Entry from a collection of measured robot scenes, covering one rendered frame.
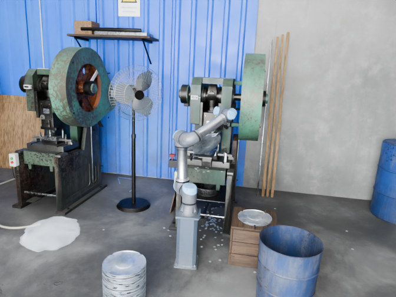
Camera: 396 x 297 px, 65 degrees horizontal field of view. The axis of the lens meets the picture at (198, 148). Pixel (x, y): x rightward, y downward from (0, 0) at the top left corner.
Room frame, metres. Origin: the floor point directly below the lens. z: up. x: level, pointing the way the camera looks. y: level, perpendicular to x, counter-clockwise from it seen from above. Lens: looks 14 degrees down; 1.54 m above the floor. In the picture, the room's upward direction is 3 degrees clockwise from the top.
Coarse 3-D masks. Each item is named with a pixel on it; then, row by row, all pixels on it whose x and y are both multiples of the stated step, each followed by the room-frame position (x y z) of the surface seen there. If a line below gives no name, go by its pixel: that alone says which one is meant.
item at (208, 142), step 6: (204, 138) 2.76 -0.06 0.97; (210, 138) 2.80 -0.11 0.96; (216, 138) 2.85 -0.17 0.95; (198, 144) 2.77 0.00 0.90; (204, 144) 2.83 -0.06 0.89; (210, 144) 2.88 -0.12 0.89; (216, 144) 2.92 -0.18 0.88; (198, 150) 2.84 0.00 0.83; (204, 150) 2.89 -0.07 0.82; (210, 150) 2.94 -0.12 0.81
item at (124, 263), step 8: (112, 256) 1.94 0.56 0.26; (120, 256) 1.94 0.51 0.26; (128, 256) 1.95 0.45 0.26; (136, 256) 1.95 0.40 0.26; (104, 264) 1.85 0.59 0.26; (112, 264) 1.85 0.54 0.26; (120, 264) 1.85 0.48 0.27; (128, 264) 1.85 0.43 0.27; (136, 264) 1.86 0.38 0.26; (144, 264) 1.87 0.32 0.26; (112, 272) 1.76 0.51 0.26; (120, 272) 1.77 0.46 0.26; (128, 272) 1.77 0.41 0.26; (136, 272) 1.77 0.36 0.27
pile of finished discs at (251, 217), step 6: (246, 210) 2.59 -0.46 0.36; (252, 210) 2.60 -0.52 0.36; (258, 210) 2.60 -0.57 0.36; (240, 216) 2.47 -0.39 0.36; (246, 216) 2.47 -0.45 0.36; (252, 216) 2.47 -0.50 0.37; (258, 216) 2.47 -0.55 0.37; (264, 216) 2.49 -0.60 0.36; (270, 216) 2.49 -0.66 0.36; (246, 222) 2.36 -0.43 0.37; (252, 222) 2.37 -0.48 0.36; (258, 222) 2.37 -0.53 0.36; (264, 222) 2.38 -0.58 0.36; (270, 222) 2.39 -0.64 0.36
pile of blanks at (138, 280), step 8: (104, 272) 1.78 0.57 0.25; (144, 272) 1.84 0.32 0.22; (104, 280) 1.77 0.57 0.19; (112, 280) 1.73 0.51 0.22; (120, 280) 1.73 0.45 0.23; (128, 280) 1.75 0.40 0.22; (136, 280) 1.77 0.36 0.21; (144, 280) 1.86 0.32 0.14; (104, 288) 1.78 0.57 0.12; (112, 288) 1.74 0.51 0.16; (120, 288) 1.73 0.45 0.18; (128, 288) 1.74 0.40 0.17; (136, 288) 1.77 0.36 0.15; (144, 288) 1.85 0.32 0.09; (104, 296) 1.78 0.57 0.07; (112, 296) 1.74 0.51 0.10; (120, 296) 1.74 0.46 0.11; (128, 296) 1.74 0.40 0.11; (136, 296) 1.77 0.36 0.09; (144, 296) 1.85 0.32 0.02
